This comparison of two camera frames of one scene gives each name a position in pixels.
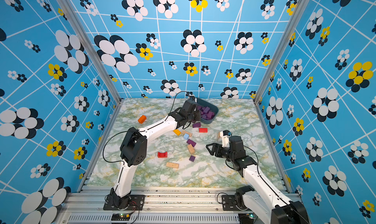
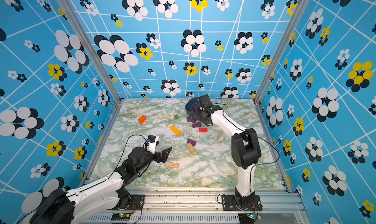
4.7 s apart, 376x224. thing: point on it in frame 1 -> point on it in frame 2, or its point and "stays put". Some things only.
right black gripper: x=216 y=146 -> x=197 y=112
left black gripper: x=198 y=115 -> x=164 y=157
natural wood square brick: x=191 y=148 stays put
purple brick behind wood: x=190 y=142 stays put
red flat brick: x=203 y=130 stays put
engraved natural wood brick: x=190 y=134 stays put
